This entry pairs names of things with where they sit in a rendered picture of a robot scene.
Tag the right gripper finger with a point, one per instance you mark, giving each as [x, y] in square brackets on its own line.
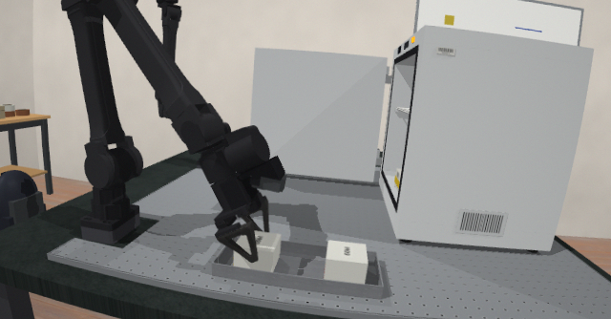
[264, 209]
[245, 229]

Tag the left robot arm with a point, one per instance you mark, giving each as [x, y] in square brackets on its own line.
[170, 28]

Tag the white cardboard cryo box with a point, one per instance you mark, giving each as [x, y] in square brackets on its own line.
[347, 262]

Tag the beige cardboard box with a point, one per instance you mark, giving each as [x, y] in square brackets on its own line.
[397, 178]

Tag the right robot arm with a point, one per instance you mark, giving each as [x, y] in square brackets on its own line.
[194, 120]

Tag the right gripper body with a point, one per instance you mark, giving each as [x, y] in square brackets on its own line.
[223, 221]

